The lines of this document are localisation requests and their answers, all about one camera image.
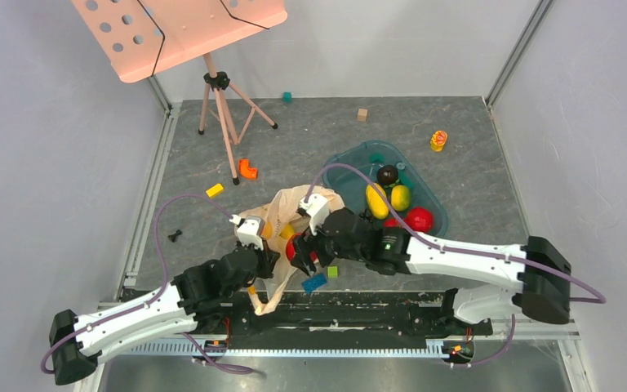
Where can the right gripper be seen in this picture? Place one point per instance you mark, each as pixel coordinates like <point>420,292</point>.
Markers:
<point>321,244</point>

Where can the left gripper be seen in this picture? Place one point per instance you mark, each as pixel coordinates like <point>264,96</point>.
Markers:
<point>268,256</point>

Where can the beige plastic bag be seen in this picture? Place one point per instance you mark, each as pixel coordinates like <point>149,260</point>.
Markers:
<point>278,214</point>

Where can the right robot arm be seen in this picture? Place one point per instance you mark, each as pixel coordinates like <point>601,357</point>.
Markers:
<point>531,279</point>

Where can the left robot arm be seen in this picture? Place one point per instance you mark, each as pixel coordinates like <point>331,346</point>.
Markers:
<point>193,301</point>

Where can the yellow lemon fake fruit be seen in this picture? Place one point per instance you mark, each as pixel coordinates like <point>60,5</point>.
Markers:
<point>287,232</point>

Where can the red tomato fake fruit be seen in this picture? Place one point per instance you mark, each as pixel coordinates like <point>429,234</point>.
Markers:
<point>392,223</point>

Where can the dark mangosteen fake fruit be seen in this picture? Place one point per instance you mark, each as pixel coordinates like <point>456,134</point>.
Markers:
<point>387,176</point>

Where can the red apple fake fruit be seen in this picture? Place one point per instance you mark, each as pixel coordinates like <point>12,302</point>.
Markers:
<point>420,219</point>

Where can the blue flat block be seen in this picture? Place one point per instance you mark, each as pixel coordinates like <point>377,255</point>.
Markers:
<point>314,283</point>

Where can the small green cube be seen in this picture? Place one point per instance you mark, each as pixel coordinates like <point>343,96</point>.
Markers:
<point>332,272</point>

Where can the small yellow block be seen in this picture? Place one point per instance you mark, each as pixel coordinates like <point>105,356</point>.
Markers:
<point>215,190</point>

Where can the teal plastic tub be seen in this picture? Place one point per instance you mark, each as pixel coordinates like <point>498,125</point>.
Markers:
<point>368,157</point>

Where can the small black screw piece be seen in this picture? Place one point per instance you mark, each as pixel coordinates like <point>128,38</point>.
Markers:
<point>173,237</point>

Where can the orange curved toy piece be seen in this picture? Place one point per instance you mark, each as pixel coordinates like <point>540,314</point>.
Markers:
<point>246,170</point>

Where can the yellow green mango fruit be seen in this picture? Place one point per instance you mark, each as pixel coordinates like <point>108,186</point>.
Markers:
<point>400,198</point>

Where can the small wooden cube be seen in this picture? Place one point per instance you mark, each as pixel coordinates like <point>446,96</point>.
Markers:
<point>362,115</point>

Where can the small teal cube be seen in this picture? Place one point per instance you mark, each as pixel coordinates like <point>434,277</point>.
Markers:
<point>287,97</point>

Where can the yellow red toy piece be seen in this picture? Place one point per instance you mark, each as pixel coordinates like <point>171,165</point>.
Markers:
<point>438,141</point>

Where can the pink music stand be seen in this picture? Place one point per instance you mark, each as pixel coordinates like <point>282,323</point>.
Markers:
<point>144,38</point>

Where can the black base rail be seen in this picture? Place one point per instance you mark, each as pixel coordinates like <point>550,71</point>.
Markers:
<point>329,324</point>

